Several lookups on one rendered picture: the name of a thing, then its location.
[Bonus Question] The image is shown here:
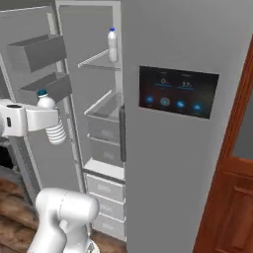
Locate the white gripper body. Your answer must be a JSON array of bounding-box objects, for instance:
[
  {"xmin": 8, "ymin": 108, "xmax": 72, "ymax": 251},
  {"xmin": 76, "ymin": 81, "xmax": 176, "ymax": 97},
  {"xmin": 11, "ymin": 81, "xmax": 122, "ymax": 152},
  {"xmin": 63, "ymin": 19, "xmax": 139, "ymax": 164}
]
[{"xmin": 25, "ymin": 106, "xmax": 61, "ymax": 132}]

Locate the grey door bin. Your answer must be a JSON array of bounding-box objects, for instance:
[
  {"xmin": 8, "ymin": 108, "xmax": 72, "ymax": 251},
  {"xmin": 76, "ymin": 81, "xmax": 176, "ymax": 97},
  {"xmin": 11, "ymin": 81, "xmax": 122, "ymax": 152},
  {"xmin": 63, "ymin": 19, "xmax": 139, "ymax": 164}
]
[
  {"xmin": 19, "ymin": 71, "xmax": 73, "ymax": 104},
  {"xmin": 7, "ymin": 34, "xmax": 68, "ymax": 74}
]

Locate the grey freezer door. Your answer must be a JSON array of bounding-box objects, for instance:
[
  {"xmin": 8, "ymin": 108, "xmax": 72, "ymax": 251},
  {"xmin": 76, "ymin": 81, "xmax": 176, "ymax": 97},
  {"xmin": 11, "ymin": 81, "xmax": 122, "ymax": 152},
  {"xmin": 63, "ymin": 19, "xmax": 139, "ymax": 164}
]
[{"xmin": 0, "ymin": 2, "xmax": 87, "ymax": 207}]

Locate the clear freezer drawer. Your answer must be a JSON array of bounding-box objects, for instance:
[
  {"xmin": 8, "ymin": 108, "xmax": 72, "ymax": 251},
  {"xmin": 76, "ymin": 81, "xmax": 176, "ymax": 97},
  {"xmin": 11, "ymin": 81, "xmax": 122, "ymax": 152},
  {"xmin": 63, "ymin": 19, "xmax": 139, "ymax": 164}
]
[
  {"xmin": 83, "ymin": 90, "xmax": 125, "ymax": 143},
  {"xmin": 86, "ymin": 132, "xmax": 125, "ymax": 166}
]

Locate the white freezer drawer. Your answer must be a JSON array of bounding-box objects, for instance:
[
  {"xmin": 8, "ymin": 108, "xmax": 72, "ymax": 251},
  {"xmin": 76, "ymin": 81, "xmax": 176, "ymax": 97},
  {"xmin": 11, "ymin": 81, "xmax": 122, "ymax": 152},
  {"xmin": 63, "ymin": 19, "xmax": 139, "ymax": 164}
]
[
  {"xmin": 91, "ymin": 212, "xmax": 127, "ymax": 242},
  {"xmin": 89, "ymin": 193, "xmax": 127, "ymax": 222},
  {"xmin": 83, "ymin": 171, "xmax": 127, "ymax": 203}
]

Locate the grey fridge door with screen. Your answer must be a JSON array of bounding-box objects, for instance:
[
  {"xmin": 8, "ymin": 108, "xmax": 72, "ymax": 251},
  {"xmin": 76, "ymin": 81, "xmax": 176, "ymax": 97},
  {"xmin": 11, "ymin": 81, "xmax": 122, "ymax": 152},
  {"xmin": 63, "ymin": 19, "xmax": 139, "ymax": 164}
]
[{"xmin": 120, "ymin": 0, "xmax": 253, "ymax": 253}]

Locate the clear water bottle teal cap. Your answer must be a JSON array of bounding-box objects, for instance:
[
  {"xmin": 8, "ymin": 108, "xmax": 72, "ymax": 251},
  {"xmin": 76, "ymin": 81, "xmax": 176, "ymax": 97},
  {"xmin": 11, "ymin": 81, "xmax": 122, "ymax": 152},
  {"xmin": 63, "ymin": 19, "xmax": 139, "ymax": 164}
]
[{"xmin": 36, "ymin": 89, "xmax": 67, "ymax": 146}]

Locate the clear water bottle blue cap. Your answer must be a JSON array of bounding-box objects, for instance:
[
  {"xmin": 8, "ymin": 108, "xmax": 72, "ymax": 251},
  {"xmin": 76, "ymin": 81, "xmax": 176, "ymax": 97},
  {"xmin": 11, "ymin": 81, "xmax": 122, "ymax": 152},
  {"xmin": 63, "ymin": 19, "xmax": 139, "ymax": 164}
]
[{"xmin": 107, "ymin": 27, "xmax": 120, "ymax": 64}]

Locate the grey side-by-side fridge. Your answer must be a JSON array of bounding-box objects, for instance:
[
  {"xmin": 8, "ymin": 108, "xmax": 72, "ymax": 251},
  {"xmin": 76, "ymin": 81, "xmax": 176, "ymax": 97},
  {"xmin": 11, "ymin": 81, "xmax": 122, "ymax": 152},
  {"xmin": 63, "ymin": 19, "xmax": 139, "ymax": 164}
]
[{"xmin": 53, "ymin": 0, "xmax": 253, "ymax": 253}]

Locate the red-brown wooden cabinet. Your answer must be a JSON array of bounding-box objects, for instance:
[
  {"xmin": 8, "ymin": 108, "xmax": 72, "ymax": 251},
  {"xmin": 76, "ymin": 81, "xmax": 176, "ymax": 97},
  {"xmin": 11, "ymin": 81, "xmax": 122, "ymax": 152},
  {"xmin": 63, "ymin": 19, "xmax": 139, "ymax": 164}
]
[{"xmin": 193, "ymin": 35, "xmax": 253, "ymax": 253}]

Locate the wire freezer shelf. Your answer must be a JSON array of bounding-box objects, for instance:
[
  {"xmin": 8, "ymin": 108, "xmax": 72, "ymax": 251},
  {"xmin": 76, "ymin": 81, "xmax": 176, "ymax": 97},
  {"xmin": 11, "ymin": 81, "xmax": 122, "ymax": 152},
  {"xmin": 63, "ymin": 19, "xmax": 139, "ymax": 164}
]
[{"xmin": 77, "ymin": 48, "xmax": 123, "ymax": 71}]

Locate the dark grey fridge door handle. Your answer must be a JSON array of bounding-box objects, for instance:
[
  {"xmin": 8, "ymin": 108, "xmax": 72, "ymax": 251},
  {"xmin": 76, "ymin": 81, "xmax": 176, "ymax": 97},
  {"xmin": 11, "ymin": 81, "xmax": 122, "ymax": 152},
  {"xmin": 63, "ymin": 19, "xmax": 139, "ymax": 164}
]
[{"xmin": 118, "ymin": 104, "xmax": 127, "ymax": 163}]

